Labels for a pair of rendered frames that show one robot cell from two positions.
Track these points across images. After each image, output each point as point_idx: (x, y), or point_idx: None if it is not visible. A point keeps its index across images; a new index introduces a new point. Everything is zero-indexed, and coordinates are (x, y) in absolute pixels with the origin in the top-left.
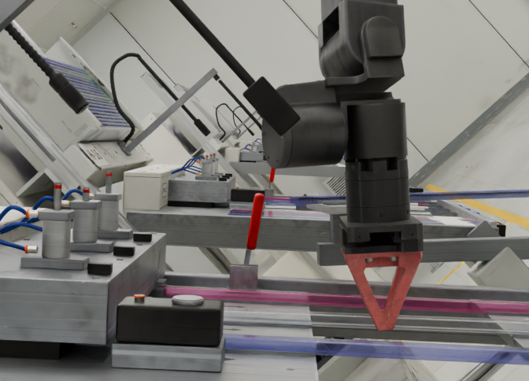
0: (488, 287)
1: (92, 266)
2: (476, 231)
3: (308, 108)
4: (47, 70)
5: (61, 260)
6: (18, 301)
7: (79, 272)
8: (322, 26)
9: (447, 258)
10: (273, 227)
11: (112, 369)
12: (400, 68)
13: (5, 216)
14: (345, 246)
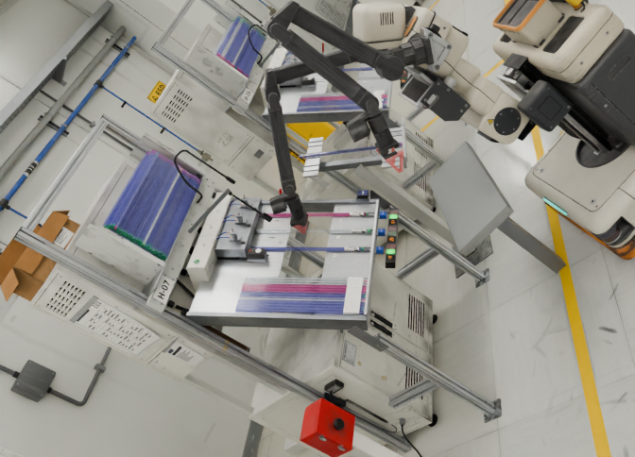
0: (339, 200)
1: (241, 243)
2: None
3: (277, 205)
4: (224, 177)
5: (235, 240)
6: (230, 252)
7: (239, 244)
8: (280, 178)
9: (344, 168)
10: (311, 115)
11: (248, 262)
12: (295, 194)
13: (224, 209)
14: None
